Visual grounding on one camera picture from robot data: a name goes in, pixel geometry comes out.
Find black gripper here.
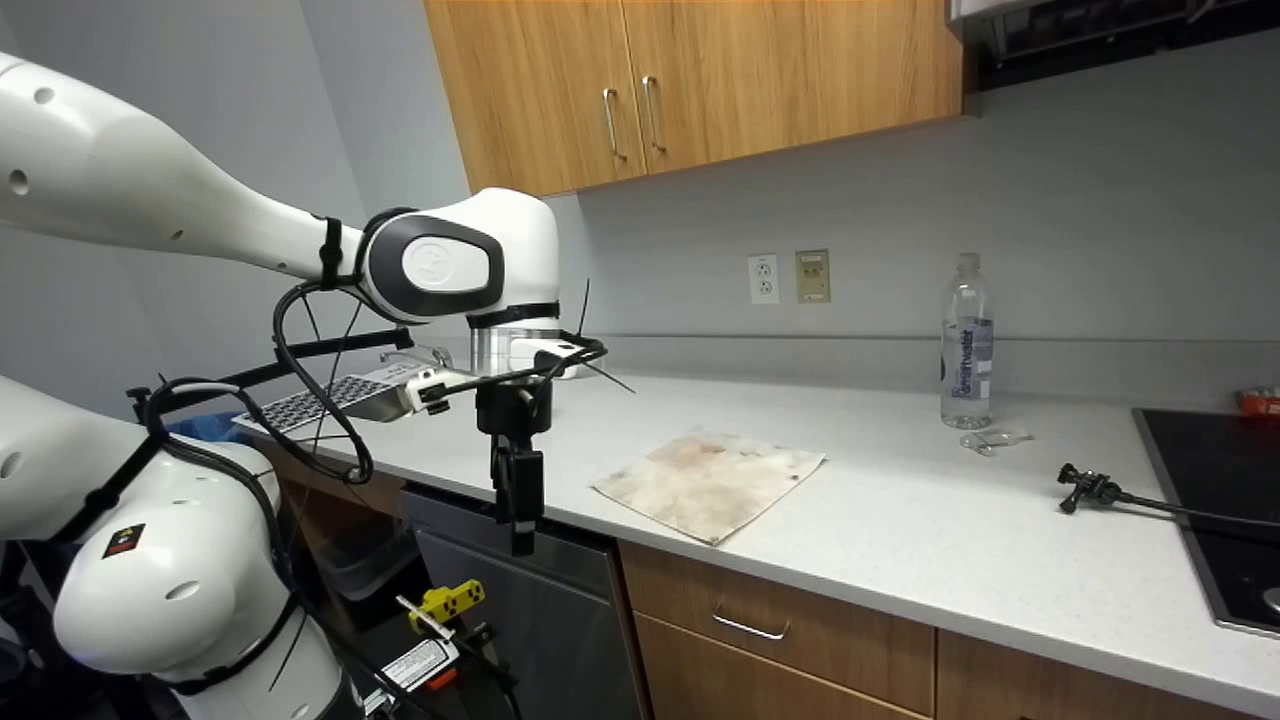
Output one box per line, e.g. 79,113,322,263
472,376,555,556

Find stained beige cloth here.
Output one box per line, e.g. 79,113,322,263
589,423,834,552

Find yellow tool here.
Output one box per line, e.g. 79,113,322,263
418,574,491,632

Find black dishwasher front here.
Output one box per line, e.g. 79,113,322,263
398,485,654,720

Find white and red device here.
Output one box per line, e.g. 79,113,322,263
378,634,469,699

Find grey metal mesh tray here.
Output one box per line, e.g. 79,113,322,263
235,372,418,436

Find wooden lower cabinet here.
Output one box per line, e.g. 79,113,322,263
616,535,1280,720

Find wooden cabinet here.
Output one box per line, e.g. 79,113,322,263
616,535,1280,720
421,0,972,200

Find wooden upper cabinet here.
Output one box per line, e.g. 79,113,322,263
421,0,972,200

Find clear plastic water bottle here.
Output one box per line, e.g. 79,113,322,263
937,246,999,431

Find small clear plastic piece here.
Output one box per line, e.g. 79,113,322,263
956,421,1039,457

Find black glass cooktop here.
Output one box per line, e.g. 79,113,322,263
1133,404,1280,634

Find small red object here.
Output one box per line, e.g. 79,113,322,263
1232,383,1280,423

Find dark range hood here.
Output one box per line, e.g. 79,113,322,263
950,0,1280,97

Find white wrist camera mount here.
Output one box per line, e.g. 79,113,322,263
398,364,462,421

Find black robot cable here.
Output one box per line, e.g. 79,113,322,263
269,275,381,486

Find metal drawer handle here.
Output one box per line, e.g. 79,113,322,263
707,609,793,646

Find white wall power outlet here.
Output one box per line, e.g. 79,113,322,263
745,252,784,311

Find beige wall plate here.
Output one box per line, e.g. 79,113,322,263
793,242,836,309

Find metal cabinet door handle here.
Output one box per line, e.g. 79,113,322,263
638,70,673,164
598,82,633,171

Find black mini tripod mount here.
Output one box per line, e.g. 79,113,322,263
1053,460,1280,535

